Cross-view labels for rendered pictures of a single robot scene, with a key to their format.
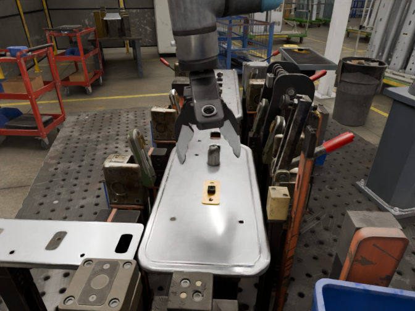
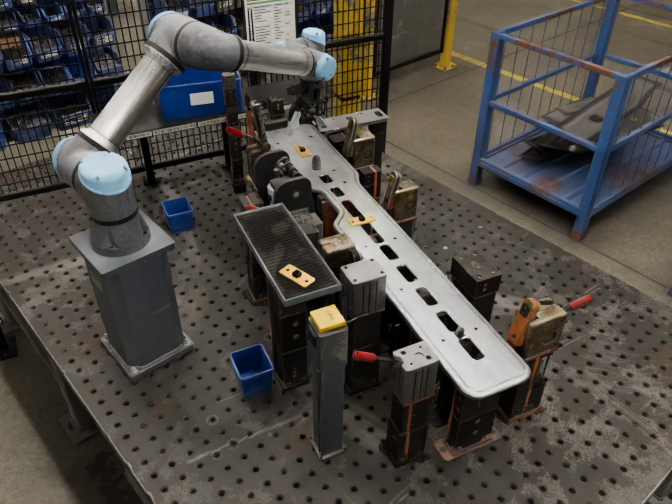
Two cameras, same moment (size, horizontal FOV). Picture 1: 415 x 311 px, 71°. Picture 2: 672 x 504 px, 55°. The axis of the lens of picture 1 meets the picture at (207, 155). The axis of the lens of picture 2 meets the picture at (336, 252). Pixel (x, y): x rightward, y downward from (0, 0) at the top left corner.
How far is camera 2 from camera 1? 2.59 m
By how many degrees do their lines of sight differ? 108
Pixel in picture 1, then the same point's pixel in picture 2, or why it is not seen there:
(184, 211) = (308, 140)
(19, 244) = (362, 115)
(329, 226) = (226, 284)
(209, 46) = not seen: hidden behind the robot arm
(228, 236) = (280, 137)
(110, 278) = not seen: hidden behind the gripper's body
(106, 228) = (336, 126)
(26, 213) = (484, 212)
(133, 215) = (335, 140)
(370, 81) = not seen: outside the picture
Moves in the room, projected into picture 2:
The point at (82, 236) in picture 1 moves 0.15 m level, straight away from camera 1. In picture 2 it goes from (342, 122) to (376, 132)
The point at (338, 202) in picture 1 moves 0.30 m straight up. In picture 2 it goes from (215, 316) to (204, 240)
